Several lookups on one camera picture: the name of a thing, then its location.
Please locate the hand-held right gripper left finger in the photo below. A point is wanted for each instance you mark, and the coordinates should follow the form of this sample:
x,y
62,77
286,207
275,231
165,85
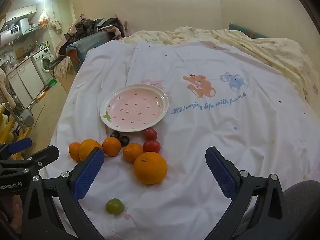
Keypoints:
x,y
88,172

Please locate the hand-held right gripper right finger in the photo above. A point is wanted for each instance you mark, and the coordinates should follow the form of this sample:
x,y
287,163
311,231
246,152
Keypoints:
x,y
220,172

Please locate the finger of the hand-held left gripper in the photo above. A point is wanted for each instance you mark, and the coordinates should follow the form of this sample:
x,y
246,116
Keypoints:
x,y
21,144
42,156

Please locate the medium oval orange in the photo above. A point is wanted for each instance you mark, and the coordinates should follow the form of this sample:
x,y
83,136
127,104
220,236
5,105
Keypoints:
x,y
87,148

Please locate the small orange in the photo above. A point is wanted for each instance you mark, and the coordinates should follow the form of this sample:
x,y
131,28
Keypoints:
x,y
111,146
74,151
133,152

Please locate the dark purple grape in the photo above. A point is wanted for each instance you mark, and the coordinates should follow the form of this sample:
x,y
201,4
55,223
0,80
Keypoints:
x,y
115,134
124,140

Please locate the large orange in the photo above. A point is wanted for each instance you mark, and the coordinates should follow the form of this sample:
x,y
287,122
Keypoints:
x,y
150,168

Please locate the red tomato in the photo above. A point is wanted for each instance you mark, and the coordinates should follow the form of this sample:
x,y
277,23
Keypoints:
x,y
150,133
151,146

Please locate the pink strawberry print plate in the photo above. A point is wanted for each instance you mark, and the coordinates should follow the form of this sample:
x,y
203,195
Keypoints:
x,y
135,107

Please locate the yellow wooden rack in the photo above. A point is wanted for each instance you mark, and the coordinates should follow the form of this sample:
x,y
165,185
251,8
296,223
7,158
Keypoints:
x,y
7,130

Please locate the white cartoon print bedsheet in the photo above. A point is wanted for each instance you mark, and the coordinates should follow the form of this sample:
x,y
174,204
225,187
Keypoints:
x,y
200,135

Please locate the green fruit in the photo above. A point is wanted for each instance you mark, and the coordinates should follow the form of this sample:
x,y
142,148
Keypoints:
x,y
114,206

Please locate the beige plush cloth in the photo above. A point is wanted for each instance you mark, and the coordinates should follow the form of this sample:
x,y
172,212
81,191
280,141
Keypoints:
x,y
5,87

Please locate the white floor cabinet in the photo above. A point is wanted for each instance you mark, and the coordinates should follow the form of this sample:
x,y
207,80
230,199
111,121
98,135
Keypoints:
x,y
25,77

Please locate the white washing machine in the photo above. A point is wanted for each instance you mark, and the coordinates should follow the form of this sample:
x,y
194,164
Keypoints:
x,y
43,62

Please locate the person's grey pants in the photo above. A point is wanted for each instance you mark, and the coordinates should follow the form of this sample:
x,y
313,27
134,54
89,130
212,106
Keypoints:
x,y
302,205

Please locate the white water heater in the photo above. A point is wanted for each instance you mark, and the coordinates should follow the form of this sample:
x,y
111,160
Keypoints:
x,y
7,33

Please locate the teal cushion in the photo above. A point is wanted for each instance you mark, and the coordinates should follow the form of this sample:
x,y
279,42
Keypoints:
x,y
86,43

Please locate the hanging beige cloth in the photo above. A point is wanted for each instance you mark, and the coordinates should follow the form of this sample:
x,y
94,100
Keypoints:
x,y
57,26

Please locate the orange plastic bag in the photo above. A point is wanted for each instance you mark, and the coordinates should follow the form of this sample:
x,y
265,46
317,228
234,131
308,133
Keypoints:
x,y
43,18

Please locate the pile of clothes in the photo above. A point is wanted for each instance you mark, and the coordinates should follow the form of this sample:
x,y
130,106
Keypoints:
x,y
87,27

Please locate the pale yellow quilt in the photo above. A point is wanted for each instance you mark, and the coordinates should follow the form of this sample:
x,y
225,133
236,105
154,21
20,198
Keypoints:
x,y
275,50

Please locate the teal pillow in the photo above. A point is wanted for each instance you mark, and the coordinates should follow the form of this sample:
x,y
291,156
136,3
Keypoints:
x,y
246,31

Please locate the white wall cabinets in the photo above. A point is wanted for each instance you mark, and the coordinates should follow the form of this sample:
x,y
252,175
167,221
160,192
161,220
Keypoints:
x,y
21,12

